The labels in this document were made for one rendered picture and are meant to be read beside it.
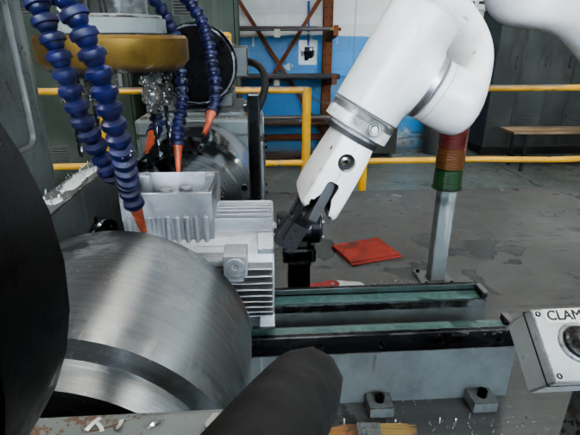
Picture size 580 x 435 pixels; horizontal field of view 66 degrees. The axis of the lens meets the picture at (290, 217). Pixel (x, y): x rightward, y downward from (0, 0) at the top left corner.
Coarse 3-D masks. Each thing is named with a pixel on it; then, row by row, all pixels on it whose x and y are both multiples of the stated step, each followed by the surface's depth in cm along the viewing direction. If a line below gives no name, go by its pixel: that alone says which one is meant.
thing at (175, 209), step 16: (144, 176) 65; (160, 176) 67; (176, 176) 67; (192, 176) 67; (208, 176) 66; (144, 192) 58; (160, 192) 58; (176, 192) 58; (192, 192) 58; (208, 192) 58; (144, 208) 59; (160, 208) 59; (176, 208) 59; (192, 208) 59; (208, 208) 59; (128, 224) 59; (160, 224) 59; (176, 224) 59; (192, 224) 60; (208, 224) 60; (176, 240) 60; (208, 240) 60
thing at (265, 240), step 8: (272, 208) 70; (264, 232) 59; (272, 232) 59; (264, 240) 59; (272, 240) 59; (264, 248) 58; (272, 248) 58; (264, 320) 63; (272, 320) 63; (264, 328) 64; (272, 328) 64
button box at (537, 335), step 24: (528, 312) 44; (552, 312) 43; (576, 312) 43; (528, 336) 44; (552, 336) 42; (528, 360) 44; (552, 360) 41; (576, 360) 41; (528, 384) 44; (552, 384) 41; (576, 384) 41
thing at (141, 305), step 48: (96, 240) 40; (144, 240) 40; (96, 288) 32; (144, 288) 34; (192, 288) 37; (96, 336) 28; (144, 336) 29; (192, 336) 32; (240, 336) 40; (96, 384) 26; (144, 384) 28; (192, 384) 29; (240, 384) 35
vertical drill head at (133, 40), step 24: (96, 0) 50; (120, 0) 50; (144, 0) 53; (96, 24) 49; (120, 24) 49; (144, 24) 51; (72, 48) 47; (120, 48) 48; (144, 48) 49; (168, 48) 52; (120, 72) 50; (144, 72) 52; (168, 72) 60; (144, 96) 53; (168, 96) 61; (96, 120) 62; (168, 120) 63
